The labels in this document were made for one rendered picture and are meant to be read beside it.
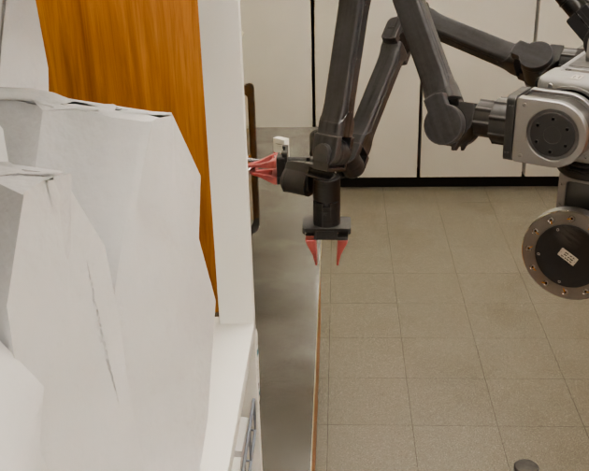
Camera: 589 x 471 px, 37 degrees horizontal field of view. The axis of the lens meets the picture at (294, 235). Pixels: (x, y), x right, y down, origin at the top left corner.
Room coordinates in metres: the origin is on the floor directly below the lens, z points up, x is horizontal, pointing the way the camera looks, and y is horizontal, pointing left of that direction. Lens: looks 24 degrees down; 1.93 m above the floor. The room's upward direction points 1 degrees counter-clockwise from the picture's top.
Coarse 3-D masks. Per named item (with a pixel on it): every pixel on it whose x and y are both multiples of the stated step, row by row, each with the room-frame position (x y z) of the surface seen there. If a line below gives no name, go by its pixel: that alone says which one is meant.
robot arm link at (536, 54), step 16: (432, 16) 2.23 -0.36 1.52; (448, 32) 2.17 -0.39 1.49; (464, 32) 2.15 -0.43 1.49; (480, 32) 2.14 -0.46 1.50; (464, 48) 2.14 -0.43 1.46; (480, 48) 2.10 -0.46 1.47; (496, 48) 2.08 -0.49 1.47; (512, 48) 2.02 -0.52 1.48; (528, 48) 2.00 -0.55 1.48; (544, 48) 1.99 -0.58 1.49; (496, 64) 2.08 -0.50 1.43; (512, 64) 2.03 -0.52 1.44; (528, 64) 1.97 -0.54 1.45; (544, 64) 1.95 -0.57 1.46
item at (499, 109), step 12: (516, 96) 1.51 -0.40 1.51; (480, 108) 1.55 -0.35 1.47; (492, 108) 1.54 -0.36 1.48; (504, 108) 1.53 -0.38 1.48; (480, 120) 1.55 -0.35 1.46; (492, 120) 1.53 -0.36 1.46; (504, 120) 1.51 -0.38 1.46; (480, 132) 1.55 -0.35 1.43; (492, 132) 1.53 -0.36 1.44; (504, 132) 1.51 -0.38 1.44; (504, 144) 1.51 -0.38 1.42; (504, 156) 1.51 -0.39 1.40
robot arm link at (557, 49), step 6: (558, 48) 1.99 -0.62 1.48; (564, 48) 2.00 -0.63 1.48; (558, 54) 1.98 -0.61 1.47; (558, 60) 1.97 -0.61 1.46; (552, 66) 1.97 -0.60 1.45; (528, 72) 1.97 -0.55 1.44; (540, 72) 1.96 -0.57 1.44; (528, 78) 1.99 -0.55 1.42; (534, 78) 1.98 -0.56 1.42; (534, 84) 1.99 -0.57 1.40
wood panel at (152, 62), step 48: (48, 0) 1.79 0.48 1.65; (96, 0) 1.79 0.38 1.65; (144, 0) 1.78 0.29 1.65; (192, 0) 1.78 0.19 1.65; (48, 48) 1.79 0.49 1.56; (96, 48) 1.79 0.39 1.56; (144, 48) 1.78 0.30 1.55; (192, 48) 1.78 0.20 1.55; (96, 96) 1.79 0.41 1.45; (144, 96) 1.78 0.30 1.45; (192, 96) 1.78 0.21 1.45; (192, 144) 1.78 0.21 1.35
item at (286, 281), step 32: (256, 128) 3.20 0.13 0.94; (288, 128) 3.19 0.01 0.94; (288, 224) 2.27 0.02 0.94; (256, 256) 2.07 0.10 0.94; (288, 256) 2.07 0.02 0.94; (320, 256) 2.07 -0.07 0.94; (256, 288) 1.89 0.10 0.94; (288, 288) 1.89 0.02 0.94; (256, 320) 1.74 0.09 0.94; (288, 320) 1.73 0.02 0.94; (288, 352) 1.59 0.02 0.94; (288, 384) 1.47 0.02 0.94; (288, 416) 1.37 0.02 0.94; (288, 448) 1.27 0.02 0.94
